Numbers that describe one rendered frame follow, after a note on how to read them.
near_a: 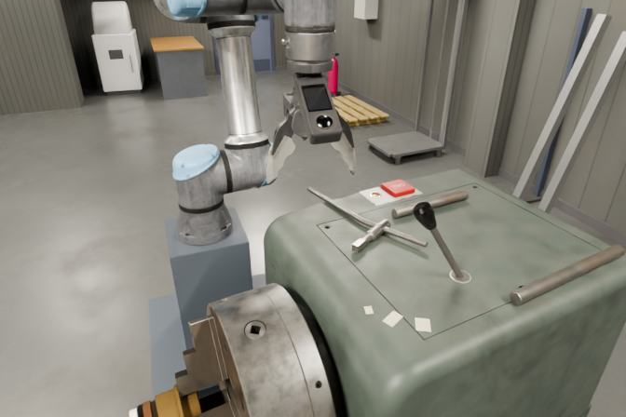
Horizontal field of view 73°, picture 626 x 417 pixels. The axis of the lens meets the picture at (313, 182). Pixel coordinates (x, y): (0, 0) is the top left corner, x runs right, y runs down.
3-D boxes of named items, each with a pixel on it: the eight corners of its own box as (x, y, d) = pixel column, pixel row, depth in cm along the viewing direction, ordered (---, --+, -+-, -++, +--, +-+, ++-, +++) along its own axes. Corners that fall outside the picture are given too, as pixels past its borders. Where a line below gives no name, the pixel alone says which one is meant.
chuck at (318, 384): (265, 346, 98) (266, 248, 80) (328, 491, 75) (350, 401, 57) (251, 352, 96) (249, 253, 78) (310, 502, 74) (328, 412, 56)
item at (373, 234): (359, 255, 79) (390, 229, 87) (360, 246, 78) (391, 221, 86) (349, 251, 80) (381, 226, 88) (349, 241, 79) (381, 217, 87)
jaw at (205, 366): (240, 366, 76) (224, 301, 77) (246, 372, 72) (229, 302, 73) (177, 390, 72) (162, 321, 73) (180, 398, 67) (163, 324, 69)
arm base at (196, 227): (174, 221, 119) (169, 190, 115) (227, 211, 124) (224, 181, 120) (179, 250, 107) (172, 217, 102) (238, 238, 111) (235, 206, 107)
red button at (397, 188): (400, 185, 107) (401, 178, 106) (415, 195, 102) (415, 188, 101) (380, 190, 104) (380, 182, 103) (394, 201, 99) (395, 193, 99)
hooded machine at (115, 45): (106, 86, 718) (88, 0, 659) (144, 83, 738) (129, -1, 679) (104, 97, 656) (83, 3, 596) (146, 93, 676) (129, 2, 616)
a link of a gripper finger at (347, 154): (357, 154, 78) (330, 117, 73) (369, 167, 73) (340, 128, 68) (344, 165, 78) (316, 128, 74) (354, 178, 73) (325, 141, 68)
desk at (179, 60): (161, 100, 638) (154, 49, 605) (156, 81, 753) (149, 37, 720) (209, 96, 661) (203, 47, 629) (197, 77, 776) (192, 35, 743)
